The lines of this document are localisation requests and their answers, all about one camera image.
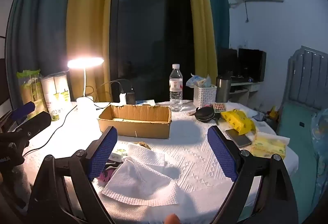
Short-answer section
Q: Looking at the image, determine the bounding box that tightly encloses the grey padded headboard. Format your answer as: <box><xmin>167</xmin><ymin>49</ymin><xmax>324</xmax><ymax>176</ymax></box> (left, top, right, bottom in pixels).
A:
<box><xmin>280</xmin><ymin>46</ymin><xmax>328</xmax><ymax>112</ymax></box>

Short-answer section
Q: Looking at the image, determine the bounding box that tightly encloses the white computer desk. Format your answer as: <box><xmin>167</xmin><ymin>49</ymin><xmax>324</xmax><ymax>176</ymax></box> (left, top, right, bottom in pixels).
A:
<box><xmin>229</xmin><ymin>77</ymin><xmax>262</xmax><ymax>107</ymax></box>

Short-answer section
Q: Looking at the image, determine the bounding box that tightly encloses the pale yellow tissue pack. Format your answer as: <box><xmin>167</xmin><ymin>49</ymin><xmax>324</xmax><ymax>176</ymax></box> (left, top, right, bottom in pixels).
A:
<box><xmin>250</xmin><ymin>134</ymin><xmax>290</xmax><ymax>159</ymax></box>

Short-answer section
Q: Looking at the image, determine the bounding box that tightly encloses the person's left forearm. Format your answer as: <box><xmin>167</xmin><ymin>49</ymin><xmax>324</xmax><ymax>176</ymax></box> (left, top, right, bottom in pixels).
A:
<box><xmin>0</xmin><ymin>161</ymin><xmax>34</xmax><ymax>214</ymax></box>

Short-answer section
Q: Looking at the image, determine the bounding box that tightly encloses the teal curtain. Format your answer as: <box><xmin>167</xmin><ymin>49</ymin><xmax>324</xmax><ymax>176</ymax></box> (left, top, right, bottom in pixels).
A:
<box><xmin>202</xmin><ymin>0</ymin><xmax>230</xmax><ymax>48</ymax></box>
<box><xmin>5</xmin><ymin>0</ymin><xmax>77</xmax><ymax>81</ymax></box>

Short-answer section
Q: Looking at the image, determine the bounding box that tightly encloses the yellow curtain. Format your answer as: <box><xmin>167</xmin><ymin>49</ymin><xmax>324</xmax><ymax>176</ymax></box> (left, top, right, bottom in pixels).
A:
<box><xmin>184</xmin><ymin>0</ymin><xmax>218</xmax><ymax>100</ymax></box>
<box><xmin>66</xmin><ymin>0</ymin><xmax>114</xmax><ymax>102</ymax></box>

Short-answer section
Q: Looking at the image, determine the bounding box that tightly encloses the stainless steel cup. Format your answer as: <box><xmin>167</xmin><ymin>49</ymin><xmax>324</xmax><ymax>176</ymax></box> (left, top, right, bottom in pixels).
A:
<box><xmin>216</xmin><ymin>74</ymin><xmax>231</xmax><ymax>103</ymax></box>

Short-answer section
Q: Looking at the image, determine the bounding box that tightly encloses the white desk lamp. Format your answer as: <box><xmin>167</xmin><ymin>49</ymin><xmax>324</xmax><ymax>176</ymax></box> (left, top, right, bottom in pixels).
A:
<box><xmin>67</xmin><ymin>58</ymin><xmax>105</xmax><ymax>113</ymax></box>

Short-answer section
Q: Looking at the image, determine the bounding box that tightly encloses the blue white small box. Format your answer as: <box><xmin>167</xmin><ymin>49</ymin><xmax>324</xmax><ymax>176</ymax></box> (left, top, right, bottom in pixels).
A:
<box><xmin>135</xmin><ymin>99</ymin><xmax>156</xmax><ymax>106</ymax></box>

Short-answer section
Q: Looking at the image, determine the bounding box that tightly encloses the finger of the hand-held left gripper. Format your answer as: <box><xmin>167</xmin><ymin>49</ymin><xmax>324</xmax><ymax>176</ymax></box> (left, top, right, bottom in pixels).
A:
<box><xmin>15</xmin><ymin>112</ymin><xmax>52</xmax><ymax>137</ymax></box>
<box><xmin>10</xmin><ymin>101</ymin><xmax>36</xmax><ymax>120</ymax></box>

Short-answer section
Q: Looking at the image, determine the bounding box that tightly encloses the black round pouch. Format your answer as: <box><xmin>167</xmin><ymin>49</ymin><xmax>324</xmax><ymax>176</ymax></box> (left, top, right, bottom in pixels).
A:
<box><xmin>195</xmin><ymin>107</ymin><xmax>221</xmax><ymax>124</ymax></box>

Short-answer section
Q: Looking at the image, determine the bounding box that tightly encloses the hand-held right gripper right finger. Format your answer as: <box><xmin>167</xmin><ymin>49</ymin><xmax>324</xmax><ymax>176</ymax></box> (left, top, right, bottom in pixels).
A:
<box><xmin>207</xmin><ymin>125</ymin><xmax>299</xmax><ymax>224</ymax></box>

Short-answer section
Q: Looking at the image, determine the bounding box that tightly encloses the pink plush keychain toy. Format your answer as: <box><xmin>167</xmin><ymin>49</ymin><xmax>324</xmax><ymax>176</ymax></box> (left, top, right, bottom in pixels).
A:
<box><xmin>99</xmin><ymin>160</ymin><xmax>123</xmax><ymax>182</ymax></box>

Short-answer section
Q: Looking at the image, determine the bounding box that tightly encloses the white paper towel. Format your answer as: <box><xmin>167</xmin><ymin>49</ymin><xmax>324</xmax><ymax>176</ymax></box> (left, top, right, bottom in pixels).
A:
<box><xmin>127</xmin><ymin>144</ymin><xmax>166</xmax><ymax>167</ymax></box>
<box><xmin>102</xmin><ymin>159</ymin><xmax>180</xmax><ymax>206</ymax></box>

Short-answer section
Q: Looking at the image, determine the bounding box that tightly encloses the small tissue packet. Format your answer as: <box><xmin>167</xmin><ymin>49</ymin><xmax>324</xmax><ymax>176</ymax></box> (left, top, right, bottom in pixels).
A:
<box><xmin>111</xmin><ymin>148</ymin><xmax>128</xmax><ymax>163</ymax></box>

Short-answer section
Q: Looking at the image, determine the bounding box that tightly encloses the white plastic basket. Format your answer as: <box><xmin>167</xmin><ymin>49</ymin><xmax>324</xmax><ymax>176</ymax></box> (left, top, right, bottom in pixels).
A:
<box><xmin>193</xmin><ymin>84</ymin><xmax>217</xmax><ymax>108</ymax></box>

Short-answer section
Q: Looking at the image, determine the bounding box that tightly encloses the black charger cable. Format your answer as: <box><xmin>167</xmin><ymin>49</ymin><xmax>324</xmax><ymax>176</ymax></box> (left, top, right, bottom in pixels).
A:
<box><xmin>96</xmin><ymin>79</ymin><xmax>132</xmax><ymax>110</ymax></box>

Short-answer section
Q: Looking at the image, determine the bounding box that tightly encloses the grey smartphone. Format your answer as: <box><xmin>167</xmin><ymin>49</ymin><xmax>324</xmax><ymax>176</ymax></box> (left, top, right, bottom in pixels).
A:
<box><xmin>225</xmin><ymin>129</ymin><xmax>252</xmax><ymax>148</ymax></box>

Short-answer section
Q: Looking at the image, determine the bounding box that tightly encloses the white textured tablecloth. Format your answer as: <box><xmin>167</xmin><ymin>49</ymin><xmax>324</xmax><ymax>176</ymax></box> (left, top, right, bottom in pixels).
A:
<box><xmin>23</xmin><ymin>101</ymin><xmax>299</xmax><ymax>224</ymax></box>

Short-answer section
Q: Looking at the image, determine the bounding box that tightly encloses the black power adapter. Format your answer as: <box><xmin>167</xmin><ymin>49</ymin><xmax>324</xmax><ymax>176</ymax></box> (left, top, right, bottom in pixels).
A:
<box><xmin>126</xmin><ymin>88</ymin><xmax>136</xmax><ymax>105</ymax></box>

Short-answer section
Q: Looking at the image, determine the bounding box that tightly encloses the snack packets bundle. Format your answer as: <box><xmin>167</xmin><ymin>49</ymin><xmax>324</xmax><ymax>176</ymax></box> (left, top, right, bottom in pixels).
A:
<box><xmin>186</xmin><ymin>74</ymin><xmax>213</xmax><ymax>88</ymax></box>

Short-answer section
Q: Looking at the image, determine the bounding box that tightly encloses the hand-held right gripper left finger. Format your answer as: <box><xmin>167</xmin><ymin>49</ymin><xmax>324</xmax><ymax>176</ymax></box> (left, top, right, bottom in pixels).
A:
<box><xmin>27</xmin><ymin>126</ymin><xmax>118</xmax><ymax>224</ymax></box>

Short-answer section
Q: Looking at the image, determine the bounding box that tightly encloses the clear water bottle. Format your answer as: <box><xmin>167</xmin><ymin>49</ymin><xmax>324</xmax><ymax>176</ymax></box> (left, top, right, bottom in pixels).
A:
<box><xmin>169</xmin><ymin>64</ymin><xmax>183</xmax><ymax>112</ymax></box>

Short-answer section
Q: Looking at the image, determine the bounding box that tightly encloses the patterned small card box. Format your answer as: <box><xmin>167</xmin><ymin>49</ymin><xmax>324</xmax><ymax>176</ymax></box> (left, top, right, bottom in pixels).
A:
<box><xmin>211</xmin><ymin>103</ymin><xmax>227</xmax><ymax>113</ymax></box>

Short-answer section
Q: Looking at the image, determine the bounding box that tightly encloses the blue printed blanket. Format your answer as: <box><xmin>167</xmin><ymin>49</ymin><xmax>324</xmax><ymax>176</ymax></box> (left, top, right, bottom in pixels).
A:
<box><xmin>310</xmin><ymin>109</ymin><xmax>328</xmax><ymax>205</ymax></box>

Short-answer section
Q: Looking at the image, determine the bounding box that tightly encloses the green topped cup package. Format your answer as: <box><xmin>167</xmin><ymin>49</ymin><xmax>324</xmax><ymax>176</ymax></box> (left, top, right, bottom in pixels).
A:
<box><xmin>17</xmin><ymin>69</ymin><xmax>43</xmax><ymax>114</ymax></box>

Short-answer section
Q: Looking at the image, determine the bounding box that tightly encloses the green mattress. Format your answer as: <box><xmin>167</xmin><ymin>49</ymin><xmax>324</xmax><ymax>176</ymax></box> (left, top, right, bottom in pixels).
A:
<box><xmin>275</xmin><ymin>102</ymin><xmax>324</xmax><ymax>214</ymax></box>

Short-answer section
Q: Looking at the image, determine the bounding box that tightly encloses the cardboard box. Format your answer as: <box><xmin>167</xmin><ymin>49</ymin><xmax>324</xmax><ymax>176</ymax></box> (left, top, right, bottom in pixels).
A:
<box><xmin>98</xmin><ymin>104</ymin><xmax>172</xmax><ymax>139</ymax></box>

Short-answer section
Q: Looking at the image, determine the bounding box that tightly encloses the black lamp cable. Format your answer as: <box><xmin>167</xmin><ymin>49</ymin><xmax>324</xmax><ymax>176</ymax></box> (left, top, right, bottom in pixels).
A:
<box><xmin>24</xmin><ymin>105</ymin><xmax>79</xmax><ymax>156</ymax></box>

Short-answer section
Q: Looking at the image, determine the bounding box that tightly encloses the white paper cup package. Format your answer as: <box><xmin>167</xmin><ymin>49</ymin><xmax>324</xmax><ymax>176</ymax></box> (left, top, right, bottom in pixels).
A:
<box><xmin>41</xmin><ymin>73</ymin><xmax>72</xmax><ymax>121</ymax></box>

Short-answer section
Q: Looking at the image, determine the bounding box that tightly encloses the dark window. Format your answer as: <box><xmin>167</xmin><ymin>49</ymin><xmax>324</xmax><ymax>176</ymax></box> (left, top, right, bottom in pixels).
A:
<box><xmin>110</xmin><ymin>0</ymin><xmax>196</xmax><ymax>101</ymax></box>

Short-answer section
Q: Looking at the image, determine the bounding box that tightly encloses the person's right hand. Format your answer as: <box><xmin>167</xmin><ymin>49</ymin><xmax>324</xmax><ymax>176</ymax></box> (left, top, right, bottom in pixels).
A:
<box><xmin>164</xmin><ymin>214</ymin><xmax>180</xmax><ymax>224</ymax></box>

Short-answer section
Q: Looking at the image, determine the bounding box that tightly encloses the black monitor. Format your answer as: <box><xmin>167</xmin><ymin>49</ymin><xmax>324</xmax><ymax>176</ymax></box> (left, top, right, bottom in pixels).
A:
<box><xmin>217</xmin><ymin>48</ymin><xmax>239</xmax><ymax>77</ymax></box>
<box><xmin>238</xmin><ymin>48</ymin><xmax>266</xmax><ymax>82</ymax></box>

